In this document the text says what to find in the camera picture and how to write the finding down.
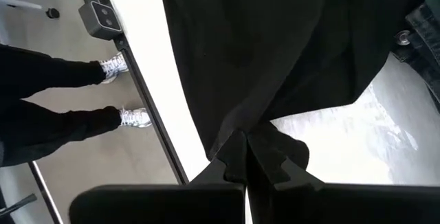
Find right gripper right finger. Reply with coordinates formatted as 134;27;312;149
247;137;440;224

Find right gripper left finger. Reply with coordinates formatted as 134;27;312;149
68;129;248;224

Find blue denim jeans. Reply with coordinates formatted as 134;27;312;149
390;2;440;112

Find black garment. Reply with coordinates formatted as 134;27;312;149
158;0;435;183

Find person's white shoe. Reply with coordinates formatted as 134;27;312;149
98;52;130;85
119;107;153;129

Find thin black metal leg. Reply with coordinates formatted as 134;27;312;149
0;161;65;224

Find person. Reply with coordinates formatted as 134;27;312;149
0;43;123;168

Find white chair base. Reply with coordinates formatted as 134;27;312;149
0;0;61;21

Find grey table-level camera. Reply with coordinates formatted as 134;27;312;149
77;0;124;41

